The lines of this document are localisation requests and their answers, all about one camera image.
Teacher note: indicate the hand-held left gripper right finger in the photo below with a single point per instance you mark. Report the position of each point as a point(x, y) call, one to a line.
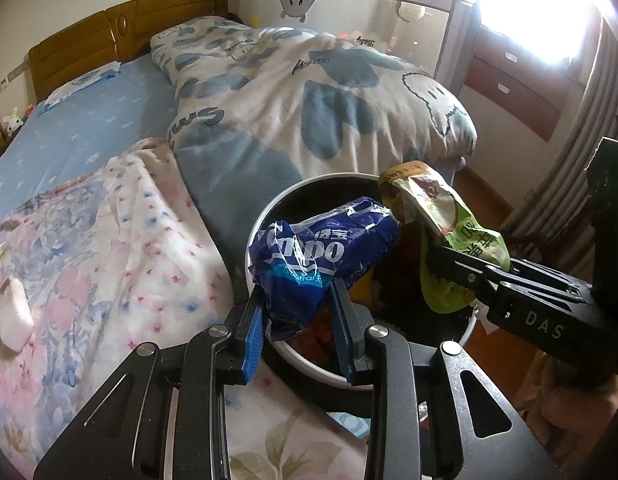
point(341, 337)

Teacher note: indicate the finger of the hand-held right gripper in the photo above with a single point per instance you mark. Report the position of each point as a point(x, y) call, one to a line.
point(454, 266)

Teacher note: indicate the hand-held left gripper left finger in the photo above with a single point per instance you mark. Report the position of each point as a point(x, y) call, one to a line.
point(249, 352)

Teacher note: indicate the green snack packet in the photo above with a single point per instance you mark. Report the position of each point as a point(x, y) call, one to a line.
point(449, 215)

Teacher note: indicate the round grey trash bin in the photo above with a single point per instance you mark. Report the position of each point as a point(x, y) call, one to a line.
point(394, 305)

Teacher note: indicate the blue tissue pack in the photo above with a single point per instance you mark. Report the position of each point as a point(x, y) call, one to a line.
point(319, 250)

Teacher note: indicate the person's right hand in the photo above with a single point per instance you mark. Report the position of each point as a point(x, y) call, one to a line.
point(574, 395)

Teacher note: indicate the teal book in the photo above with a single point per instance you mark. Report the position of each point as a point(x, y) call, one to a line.
point(356, 425)

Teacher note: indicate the striped beige curtain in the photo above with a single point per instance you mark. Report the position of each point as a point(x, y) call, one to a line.
point(564, 170)

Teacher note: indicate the pink floral blanket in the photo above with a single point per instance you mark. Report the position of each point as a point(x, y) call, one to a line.
point(114, 270)

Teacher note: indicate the brown drawer cabinet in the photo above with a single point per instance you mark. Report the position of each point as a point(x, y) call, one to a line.
point(519, 85)

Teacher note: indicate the white quilt with blue print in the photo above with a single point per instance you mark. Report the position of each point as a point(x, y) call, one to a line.
point(299, 110)

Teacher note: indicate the small white packet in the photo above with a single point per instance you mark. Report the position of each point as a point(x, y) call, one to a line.
point(14, 315)

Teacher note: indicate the white embroidered pillow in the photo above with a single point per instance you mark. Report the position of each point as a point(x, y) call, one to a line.
point(364, 41)

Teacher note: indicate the cream hanging toy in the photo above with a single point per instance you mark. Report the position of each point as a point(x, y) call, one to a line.
point(410, 11)

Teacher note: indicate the blue bed sheet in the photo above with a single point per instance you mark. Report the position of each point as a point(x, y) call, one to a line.
point(89, 130)

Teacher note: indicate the white and blue pillow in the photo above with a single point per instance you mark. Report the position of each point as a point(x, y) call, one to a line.
point(79, 82)

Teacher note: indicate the white rabbit toy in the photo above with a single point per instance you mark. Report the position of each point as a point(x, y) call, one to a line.
point(13, 122)

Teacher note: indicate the wooden headboard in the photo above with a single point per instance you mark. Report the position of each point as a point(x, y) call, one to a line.
point(124, 25)

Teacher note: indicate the white wall switch plate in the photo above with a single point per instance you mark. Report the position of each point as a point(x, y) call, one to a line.
point(14, 77)

